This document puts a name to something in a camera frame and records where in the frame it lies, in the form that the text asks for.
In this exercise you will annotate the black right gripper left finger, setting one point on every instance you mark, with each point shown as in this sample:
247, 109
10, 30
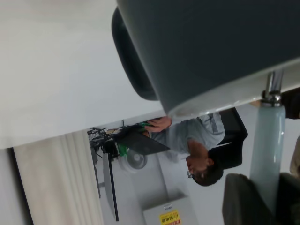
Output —
243, 201

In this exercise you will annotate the white desk fan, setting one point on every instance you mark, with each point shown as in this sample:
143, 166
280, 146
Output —
134, 162

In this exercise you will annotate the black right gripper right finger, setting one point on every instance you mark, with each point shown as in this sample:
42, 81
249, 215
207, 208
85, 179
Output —
289, 199

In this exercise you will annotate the man's bare hand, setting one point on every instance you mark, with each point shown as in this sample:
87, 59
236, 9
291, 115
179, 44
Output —
160, 125

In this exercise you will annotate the small green object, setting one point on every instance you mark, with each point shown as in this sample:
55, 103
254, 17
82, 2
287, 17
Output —
123, 150

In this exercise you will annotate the black office chair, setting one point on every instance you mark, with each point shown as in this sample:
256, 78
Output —
234, 133

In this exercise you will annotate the dark grey laptop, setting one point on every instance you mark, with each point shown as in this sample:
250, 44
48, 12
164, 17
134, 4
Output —
140, 143

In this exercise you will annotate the seated man grey shirt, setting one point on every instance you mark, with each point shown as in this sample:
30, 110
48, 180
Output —
187, 136

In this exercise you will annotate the dark grey ceramic mug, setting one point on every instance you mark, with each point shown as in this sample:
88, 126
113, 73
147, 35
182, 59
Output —
199, 47

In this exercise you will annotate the white box with yellow label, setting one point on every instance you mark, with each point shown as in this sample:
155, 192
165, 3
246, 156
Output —
168, 201

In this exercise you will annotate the yellow warning label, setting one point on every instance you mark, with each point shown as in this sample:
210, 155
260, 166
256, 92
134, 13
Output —
170, 218

